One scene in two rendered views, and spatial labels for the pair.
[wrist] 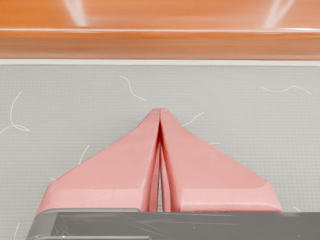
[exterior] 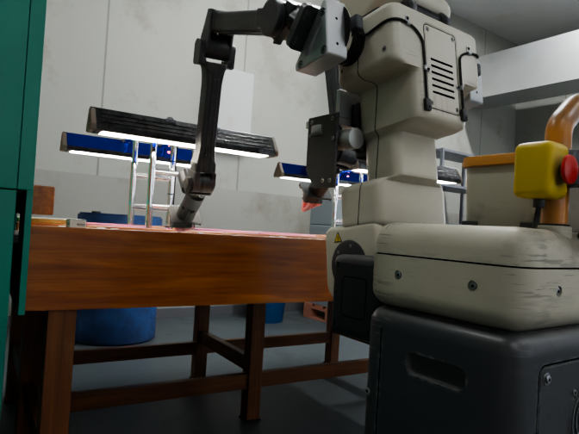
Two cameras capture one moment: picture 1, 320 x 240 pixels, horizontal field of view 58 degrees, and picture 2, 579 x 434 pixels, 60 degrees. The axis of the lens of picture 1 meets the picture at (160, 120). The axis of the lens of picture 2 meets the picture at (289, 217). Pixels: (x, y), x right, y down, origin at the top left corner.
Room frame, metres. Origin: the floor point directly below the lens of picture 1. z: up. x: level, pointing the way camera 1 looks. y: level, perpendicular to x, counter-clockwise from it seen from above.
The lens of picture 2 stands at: (-1.57, 0.51, 0.79)
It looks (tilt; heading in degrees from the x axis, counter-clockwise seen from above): 1 degrees up; 330
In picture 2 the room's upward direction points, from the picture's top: 3 degrees clockwise
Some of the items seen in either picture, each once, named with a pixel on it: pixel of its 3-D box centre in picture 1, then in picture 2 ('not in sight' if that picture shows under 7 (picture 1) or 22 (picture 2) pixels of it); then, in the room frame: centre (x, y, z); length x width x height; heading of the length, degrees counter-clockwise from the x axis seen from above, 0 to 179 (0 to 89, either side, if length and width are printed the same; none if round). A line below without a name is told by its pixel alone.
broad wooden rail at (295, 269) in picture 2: not in sight; (341, 269); (-0.28, -0.45, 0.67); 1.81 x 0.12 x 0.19; 92
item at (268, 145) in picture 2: not in sight; (190, 134); (-0.02, -0.01, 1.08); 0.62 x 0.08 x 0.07; 92
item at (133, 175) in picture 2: not in sight; (146, 193); (0.46, 0.00, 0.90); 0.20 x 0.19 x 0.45; 92
